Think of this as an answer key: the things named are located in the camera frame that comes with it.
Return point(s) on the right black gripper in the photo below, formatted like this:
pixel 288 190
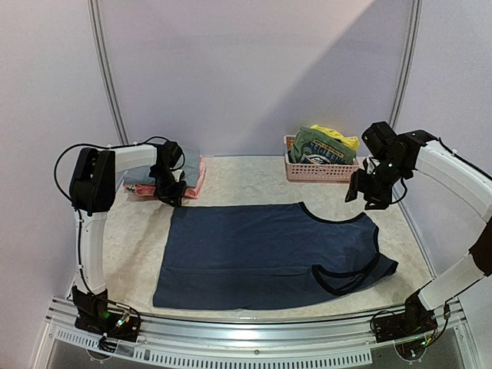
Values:
pixel 361 186

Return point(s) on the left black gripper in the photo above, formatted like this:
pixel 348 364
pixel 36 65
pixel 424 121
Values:
pixel 176 197

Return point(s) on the grey-blue button shirt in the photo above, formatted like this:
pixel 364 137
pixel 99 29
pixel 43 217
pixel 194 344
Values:
pixel 191 170

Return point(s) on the pink perforated laundry basket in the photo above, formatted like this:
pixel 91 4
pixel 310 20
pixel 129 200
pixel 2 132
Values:
pixel 309 173

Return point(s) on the navy printed t-shirt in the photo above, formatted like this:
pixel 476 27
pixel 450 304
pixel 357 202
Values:
pixel 266 257

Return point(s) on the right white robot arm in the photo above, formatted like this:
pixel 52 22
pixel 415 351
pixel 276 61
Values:
pixel 394 158

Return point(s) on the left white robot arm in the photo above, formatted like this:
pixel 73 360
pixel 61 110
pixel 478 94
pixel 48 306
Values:
pixel 92 193

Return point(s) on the pink folded garment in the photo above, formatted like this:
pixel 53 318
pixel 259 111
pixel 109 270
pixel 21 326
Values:
pixel 147 190

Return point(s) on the yellow garment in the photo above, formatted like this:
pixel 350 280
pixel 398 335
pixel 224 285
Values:
pixel 352 142

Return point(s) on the green printed t-shirt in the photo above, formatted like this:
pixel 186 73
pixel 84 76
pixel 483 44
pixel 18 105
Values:
pixel 312 146

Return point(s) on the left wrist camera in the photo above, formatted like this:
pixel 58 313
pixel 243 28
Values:
pixel 173 155

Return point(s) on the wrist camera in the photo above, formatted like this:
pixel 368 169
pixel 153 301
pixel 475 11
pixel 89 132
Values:
pixel 377 136
pixel 173 155

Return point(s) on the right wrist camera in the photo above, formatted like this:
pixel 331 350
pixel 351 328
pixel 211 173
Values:
pixel 377 136

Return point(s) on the right aluminium wall post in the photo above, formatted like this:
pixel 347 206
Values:
pixel 401 25

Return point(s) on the aluminium wall post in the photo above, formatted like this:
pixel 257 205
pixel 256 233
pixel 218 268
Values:
pixel 94 9
pixel 401 25

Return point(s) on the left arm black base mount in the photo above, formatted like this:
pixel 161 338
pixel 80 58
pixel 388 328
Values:
pixel 98 315

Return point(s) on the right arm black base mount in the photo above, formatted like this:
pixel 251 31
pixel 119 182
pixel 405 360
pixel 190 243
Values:
pixel 417 324

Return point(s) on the aluminium front rail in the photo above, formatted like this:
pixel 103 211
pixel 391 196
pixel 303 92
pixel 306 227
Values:
pixel 345 341

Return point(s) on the left aluminium wall post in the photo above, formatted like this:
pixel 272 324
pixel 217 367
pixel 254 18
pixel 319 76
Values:
pixel 94 9

